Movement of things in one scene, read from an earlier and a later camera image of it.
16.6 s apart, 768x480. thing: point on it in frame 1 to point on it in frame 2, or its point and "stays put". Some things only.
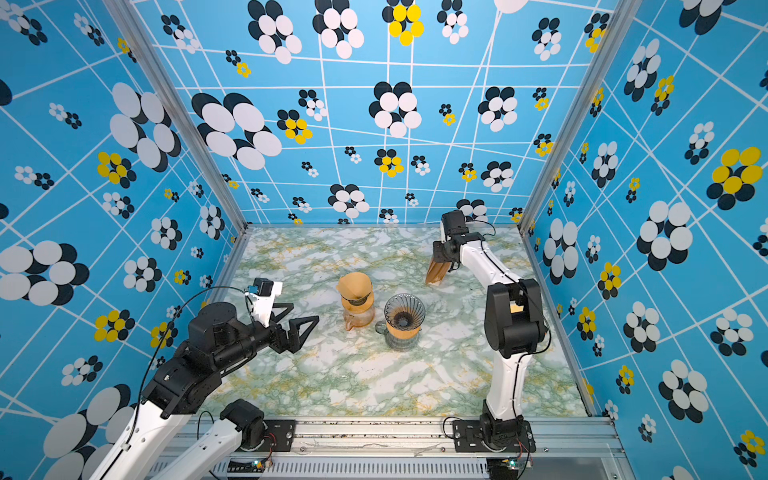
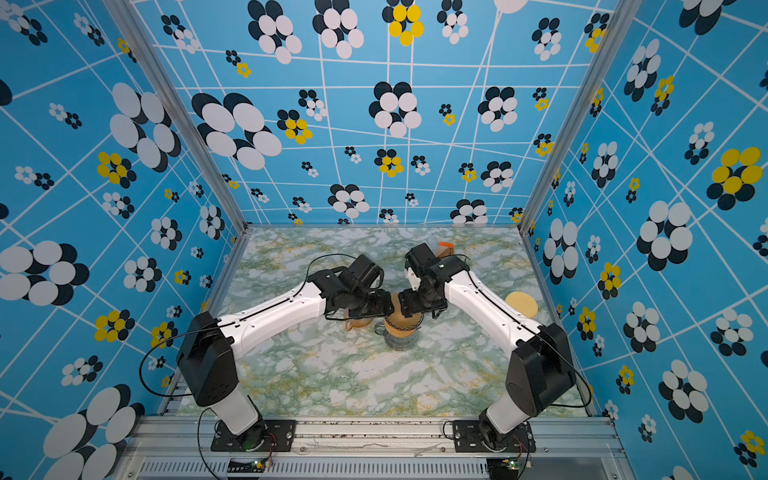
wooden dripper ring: (402, 334) stays put
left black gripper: (282, 342) to (384, 307)
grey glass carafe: (395, 344) stays put
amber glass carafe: (357, 319) stays put
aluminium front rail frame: (587, 448) stays put
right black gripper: (438, 245) to (409, 305)
